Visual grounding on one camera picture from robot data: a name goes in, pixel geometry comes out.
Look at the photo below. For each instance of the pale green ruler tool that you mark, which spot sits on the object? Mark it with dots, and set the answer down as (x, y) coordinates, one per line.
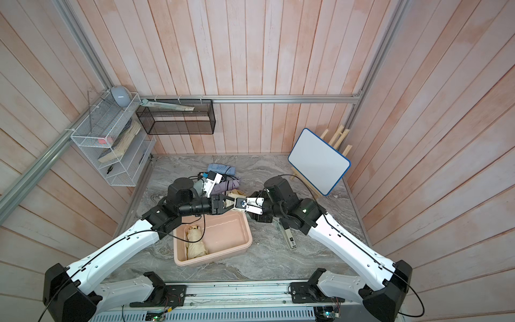
(160, 106)

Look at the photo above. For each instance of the grey round speaker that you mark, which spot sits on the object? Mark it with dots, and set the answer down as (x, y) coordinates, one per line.
(122, 96)

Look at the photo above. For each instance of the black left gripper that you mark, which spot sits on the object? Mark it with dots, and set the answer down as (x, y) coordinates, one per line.
(216, 204)

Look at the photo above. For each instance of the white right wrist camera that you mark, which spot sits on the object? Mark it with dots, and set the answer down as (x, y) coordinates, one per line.
(255, 205)

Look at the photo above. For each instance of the small wooden easel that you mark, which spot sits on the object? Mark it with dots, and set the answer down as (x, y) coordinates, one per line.
(322, 161)

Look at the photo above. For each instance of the mint green umbrella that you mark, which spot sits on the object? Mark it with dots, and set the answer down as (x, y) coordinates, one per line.
(199, 187)

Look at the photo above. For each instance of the aluminium wall rail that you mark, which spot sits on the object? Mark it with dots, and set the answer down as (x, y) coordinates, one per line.
(262, 99)

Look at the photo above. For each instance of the blue framed whiteboard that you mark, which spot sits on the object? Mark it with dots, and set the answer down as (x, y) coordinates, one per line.
(319, 161)

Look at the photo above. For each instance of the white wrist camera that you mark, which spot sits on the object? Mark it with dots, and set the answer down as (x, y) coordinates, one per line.
(255, 205)
(210, 179)

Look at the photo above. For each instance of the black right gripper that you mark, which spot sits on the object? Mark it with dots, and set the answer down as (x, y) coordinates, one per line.
(261, 219)

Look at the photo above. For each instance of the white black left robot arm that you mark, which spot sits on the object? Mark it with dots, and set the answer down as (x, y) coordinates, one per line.
(73, 293)

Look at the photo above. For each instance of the blue folded umbrella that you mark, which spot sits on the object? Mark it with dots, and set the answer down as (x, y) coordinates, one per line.
(222, 169)

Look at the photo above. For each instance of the black wire mesh basket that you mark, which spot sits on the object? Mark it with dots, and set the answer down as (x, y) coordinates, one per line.
(201, 121)

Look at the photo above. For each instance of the plain cream umbrella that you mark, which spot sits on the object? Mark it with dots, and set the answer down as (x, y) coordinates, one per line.
(195, 246)

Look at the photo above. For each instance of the white wire shelf rack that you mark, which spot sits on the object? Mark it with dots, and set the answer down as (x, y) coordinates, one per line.
(114, 140)

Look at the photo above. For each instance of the pink plastic storage box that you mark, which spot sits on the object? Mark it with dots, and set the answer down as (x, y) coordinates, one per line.
(225, 236)

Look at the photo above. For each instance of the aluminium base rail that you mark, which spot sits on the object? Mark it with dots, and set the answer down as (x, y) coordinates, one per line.
(261, 300)

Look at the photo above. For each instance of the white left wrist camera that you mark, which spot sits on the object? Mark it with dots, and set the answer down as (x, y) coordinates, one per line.
(210, 179)

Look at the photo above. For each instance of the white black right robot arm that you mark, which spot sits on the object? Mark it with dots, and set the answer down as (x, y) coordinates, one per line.
(381, 286)

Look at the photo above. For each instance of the wooden brush on shelf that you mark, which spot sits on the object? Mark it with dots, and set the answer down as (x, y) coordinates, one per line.
(122, 143)

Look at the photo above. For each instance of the purple folded umbrella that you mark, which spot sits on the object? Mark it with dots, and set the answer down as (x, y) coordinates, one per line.
(225, 186)

